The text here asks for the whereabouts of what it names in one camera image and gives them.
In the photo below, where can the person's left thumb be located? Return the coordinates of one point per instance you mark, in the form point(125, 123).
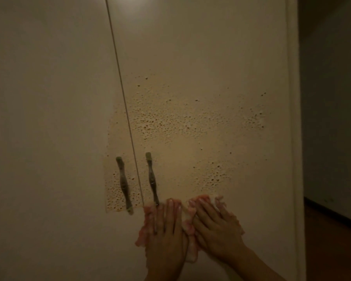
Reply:
point(185, 244)

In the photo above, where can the dark baseboard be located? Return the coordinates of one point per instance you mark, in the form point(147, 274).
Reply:
point(333, 215)

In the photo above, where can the person's right middle finger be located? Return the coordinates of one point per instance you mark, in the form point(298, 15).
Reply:
point(209, 209)

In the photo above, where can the person's left middle finger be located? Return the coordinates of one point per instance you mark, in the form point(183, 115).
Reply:
point(169, 215)

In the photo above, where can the cream cabinet door with stains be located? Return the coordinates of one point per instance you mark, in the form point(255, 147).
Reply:
point(210, 70)

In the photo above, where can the plain cream cabinet door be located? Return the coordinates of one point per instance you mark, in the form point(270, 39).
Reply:
point(46, 114)

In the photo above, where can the person's right forearm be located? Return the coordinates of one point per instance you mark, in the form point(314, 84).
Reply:
point(254, 266)

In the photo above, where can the cream cabinet side frame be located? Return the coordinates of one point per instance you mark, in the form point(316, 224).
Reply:
point(295, 143)

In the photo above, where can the pink cleaning cloth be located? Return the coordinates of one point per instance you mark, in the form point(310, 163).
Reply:
point(190, 245)

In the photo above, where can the person's right hand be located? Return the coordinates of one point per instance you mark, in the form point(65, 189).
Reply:
point(219, 234)

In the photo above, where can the person's left hand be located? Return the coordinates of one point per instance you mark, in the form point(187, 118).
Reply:
point(165, 245)

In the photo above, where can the person's left forearm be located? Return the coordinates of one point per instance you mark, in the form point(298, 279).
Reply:
point(163, 275)

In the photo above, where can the person's right thumb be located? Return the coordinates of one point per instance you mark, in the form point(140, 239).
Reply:
point(200, 228)

